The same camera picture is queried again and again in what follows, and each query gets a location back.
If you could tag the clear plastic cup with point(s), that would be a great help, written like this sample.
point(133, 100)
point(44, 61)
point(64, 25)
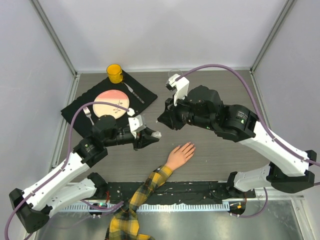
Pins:
point(174, 71)

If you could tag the black cloth placemat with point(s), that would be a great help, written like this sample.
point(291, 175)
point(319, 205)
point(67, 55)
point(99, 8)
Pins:
point(95, 84)

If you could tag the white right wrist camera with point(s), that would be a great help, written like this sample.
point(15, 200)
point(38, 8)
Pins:
point(180, 86)

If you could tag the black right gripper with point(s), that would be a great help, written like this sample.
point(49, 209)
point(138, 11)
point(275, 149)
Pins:
point(169, 117)

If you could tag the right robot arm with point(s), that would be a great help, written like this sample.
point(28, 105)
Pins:
point(288, 169)

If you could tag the yellow mug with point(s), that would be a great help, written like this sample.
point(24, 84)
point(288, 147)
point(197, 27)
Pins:
point(115, 73)

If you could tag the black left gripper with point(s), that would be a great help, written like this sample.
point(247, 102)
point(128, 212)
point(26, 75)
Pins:
point(144, 138)

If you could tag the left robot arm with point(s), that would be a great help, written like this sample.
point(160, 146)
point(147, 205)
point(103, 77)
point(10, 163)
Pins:
point(35, 205)

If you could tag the silver fork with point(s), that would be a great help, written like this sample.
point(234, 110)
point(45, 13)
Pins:
point(88, 114)

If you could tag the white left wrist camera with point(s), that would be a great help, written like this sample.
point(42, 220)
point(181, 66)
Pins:
point(136, 123)

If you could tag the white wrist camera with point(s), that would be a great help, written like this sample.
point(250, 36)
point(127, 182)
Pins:
point(180, 86)
point(136, 123)

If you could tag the white slotted cable duct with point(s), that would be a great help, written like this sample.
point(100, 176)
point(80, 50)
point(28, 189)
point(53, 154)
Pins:
point(145, 208)

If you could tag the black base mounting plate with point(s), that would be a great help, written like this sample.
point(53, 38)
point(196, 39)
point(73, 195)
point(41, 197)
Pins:
point(217, 189)

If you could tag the yellow plaid sleeve forearm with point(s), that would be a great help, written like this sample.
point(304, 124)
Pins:
point(124, 224)

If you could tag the mannequin hand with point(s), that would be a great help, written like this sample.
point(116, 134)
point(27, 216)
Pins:
point(180, 156)

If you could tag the clear nail polish bottle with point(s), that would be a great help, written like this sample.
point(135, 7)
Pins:
point(156, 134)

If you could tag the pink round plate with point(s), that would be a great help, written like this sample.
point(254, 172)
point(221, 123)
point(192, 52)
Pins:
point(115, 97)

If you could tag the silver table knife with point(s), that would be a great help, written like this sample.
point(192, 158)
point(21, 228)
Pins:
point(132, 91)

